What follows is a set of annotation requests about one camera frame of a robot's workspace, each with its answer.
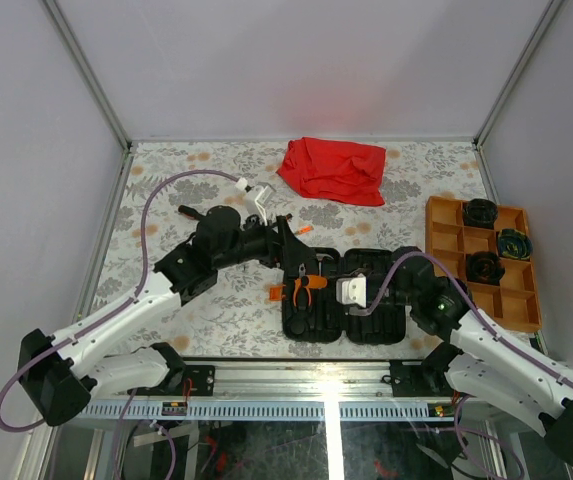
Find orange handled pliers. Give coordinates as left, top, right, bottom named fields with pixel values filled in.
left=292, top=263, right=312, bottom=310

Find red cloth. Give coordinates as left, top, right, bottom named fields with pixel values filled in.
left=277, top=137, right=386, bottom=207

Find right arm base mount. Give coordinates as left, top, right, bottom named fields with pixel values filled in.
left=380, top=355, right=471, bottom=398

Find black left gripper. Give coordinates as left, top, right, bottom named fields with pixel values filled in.
left=216, top=212, right=318, bottom=272

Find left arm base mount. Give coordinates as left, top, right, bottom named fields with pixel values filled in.
left=136, top=364, right=216, bottom=398

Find chrome claw hammer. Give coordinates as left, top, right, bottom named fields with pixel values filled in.
left=316, top=252, right=336, bottom=263

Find orange wooden divided tray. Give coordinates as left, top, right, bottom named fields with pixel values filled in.
left=425, top=196, right=542, bottom=334

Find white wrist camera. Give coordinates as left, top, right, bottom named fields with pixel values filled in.
left=335, top=275, right=367, bottom=308
left=235, top=177, right=275, bottom=226

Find black orange large screwdriver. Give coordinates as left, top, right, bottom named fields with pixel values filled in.
left=177, top=205, right=205, bottom=221

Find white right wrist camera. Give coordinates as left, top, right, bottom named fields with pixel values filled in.
left=335, top=275, right=367, bottom=308

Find orange handled small saw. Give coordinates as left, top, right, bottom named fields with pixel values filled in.
left=294, top=225, right=314, bottom=236

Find orange case latch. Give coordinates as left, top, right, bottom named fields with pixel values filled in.
left=268, top=284, right=285, bottom=302

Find floral patterned table mat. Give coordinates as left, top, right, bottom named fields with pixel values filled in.
left=93, top=141, right=487, bottom=360

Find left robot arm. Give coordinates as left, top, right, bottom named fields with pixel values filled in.
left=18, top=206, right=318, bottom=427

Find thin black screwdriver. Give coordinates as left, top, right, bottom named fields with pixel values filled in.
left=295, top=264, right=328, bottom=290

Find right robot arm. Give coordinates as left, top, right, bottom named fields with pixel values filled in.
left=335, top=248, right=573, bottom=468

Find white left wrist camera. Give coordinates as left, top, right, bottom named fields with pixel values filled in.
left=235, top=177, right=275, bottom=226

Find black plastic tool case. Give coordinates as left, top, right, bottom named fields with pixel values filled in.
left=281, top=247, right=411, bottom=345

